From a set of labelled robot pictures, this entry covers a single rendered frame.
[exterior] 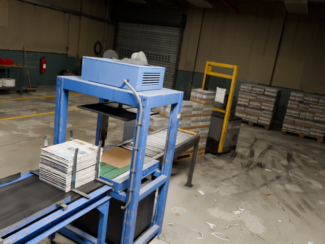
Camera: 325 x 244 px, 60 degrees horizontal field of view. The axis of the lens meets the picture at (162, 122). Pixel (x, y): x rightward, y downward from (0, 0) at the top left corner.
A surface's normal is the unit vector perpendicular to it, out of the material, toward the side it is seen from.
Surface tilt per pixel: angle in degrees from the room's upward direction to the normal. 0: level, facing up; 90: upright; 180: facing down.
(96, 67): 90
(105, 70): 90
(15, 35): 90
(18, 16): 90
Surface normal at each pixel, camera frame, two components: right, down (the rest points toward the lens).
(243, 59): -0.47, 0.14
